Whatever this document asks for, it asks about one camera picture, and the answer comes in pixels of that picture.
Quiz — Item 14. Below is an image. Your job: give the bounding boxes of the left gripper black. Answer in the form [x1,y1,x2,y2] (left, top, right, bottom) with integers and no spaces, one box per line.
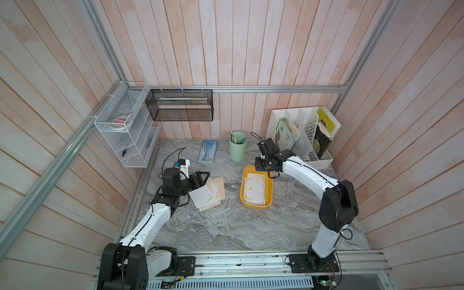
[174,171,210,196]

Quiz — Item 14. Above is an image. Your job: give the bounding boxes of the white yellow-pattern paper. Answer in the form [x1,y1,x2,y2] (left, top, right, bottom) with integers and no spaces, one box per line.
[189,185,213,209]
[208,179,221,201]
[207,180,216,200]

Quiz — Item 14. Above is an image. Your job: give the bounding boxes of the pink lined paper sheet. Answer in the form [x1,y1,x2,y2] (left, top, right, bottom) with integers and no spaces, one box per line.
[213,177,226,200]

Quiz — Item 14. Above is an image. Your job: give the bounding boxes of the yellow plastic storage box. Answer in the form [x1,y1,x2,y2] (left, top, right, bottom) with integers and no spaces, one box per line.
[240,165,273,210]

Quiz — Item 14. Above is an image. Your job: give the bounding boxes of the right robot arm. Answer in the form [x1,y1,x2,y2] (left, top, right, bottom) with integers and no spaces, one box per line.
[255,138,359,266]

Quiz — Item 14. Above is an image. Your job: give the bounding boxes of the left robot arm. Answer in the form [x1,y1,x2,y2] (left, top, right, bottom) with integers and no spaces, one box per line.
[96,167,210,290]

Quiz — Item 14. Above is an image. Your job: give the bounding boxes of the stack of stationery paper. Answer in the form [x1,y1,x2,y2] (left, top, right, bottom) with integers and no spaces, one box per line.
[244,174,265,205]

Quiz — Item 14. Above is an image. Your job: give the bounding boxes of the blue booklet on table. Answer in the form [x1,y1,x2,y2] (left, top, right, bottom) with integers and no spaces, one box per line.
[198,140,218,163]

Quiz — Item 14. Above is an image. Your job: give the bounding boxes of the illustrated magazine in organizer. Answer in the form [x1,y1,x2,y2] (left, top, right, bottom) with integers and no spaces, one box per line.
[275,118,300,151]

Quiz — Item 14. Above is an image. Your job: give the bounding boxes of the grey folder in organizer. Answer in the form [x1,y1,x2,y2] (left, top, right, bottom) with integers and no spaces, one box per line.
[291,126,313,160]

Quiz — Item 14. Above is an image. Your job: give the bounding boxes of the green pen holder cup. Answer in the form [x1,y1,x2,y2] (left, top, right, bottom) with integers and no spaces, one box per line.
[229,132,248,162]

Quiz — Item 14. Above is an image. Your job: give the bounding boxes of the dark book in organizer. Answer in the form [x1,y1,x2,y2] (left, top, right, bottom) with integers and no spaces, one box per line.
[313,123,333,160]

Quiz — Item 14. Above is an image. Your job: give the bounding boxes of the white plastic file organizer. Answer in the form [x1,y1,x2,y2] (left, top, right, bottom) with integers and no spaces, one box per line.
[266,107,333,169]

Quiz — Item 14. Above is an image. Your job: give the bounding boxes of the yellow book in organizer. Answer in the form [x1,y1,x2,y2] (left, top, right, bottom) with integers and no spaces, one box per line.
[317,106,341,137]

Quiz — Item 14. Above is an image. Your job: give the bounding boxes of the tape roll on shelf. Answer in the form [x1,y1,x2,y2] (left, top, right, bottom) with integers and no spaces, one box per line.
[109,116,132,131]

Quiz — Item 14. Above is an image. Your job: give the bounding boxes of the black mesh wall basket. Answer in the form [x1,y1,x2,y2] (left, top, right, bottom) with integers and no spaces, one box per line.
[145,89,214,122]

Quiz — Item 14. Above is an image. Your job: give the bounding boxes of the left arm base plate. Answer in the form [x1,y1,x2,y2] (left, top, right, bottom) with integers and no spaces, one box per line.
[147,253,196,279]

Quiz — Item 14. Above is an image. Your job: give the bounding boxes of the white mesh wall shelf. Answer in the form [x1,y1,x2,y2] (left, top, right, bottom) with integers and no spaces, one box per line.
[94,81,161,168]

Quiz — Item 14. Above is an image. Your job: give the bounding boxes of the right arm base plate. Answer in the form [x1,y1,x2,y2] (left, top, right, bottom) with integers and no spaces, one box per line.
[287,253,340,274]

